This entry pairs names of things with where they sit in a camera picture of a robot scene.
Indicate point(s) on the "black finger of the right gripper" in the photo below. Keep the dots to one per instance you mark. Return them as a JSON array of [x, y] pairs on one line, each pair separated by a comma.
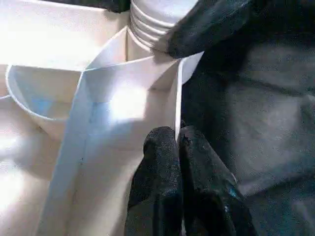
[[209, 27]]

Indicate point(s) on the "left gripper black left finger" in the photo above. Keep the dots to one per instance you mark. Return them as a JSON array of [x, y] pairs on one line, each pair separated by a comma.
[[157, 184]]

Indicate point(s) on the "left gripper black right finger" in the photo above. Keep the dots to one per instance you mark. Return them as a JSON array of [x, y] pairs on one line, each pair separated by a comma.
[[209, 196]]

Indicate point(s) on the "white plastic table leg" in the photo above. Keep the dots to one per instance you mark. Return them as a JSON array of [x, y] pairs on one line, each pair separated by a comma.
[[157, 14]]

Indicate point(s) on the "white plastic table top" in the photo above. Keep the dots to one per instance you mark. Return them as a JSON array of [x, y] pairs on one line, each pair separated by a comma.
[[98, 123]]

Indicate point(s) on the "black plastic mat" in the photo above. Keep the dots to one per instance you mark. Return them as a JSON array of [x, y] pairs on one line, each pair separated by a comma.
[[270, 123]]

